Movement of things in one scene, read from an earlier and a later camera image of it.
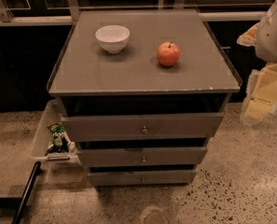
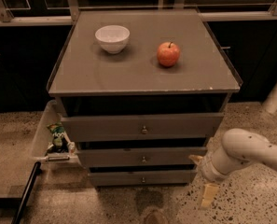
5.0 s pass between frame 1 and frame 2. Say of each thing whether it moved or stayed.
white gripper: moved
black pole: stayed
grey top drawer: stayed
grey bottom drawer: stayed
